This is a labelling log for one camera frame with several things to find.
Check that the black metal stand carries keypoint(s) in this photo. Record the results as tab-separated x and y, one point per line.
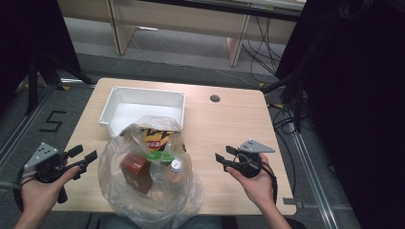
297	95

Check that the green snack packet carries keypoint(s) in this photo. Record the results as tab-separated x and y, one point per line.
159	156

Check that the orange drink bottle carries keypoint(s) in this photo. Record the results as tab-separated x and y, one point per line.
176	165

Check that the aluminium floor rail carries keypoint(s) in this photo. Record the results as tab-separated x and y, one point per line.
313	178
22	127

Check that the grey table grommet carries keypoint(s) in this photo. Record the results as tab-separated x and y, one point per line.
215	98

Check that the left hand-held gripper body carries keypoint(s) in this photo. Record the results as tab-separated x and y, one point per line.
41	154

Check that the black curtain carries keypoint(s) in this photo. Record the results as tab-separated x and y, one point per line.
28	31
356	95

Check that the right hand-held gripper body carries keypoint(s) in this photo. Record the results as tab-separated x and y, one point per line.
254	146

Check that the person's left hand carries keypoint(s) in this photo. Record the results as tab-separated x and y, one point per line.
38	197

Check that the brown carton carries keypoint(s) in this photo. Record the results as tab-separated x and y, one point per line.
137	171

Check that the clear plastic bag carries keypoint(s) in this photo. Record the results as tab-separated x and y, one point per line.
184	194

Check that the white plastic bin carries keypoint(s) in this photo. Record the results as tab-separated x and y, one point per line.
140	105

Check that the black tripod stand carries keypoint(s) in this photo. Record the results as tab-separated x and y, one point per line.
31	82

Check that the light wooden desk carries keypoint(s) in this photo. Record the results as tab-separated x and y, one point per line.
178	22

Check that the person's right hand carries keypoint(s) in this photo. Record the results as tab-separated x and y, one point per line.
258	187

